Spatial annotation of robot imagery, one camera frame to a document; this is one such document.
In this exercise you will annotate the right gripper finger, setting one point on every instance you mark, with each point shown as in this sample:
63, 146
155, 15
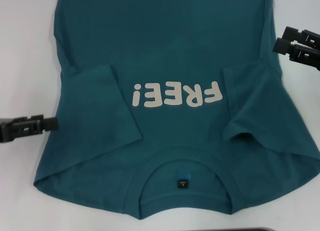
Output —
295, 51
300, 34

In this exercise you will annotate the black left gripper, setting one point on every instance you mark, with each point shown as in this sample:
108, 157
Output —
5, 131

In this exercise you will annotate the teal blue printed t-shirt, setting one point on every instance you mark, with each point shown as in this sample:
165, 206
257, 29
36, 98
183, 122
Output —
175, 41

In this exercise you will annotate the dark grey flat panel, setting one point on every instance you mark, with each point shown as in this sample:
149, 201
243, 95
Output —
250, 230

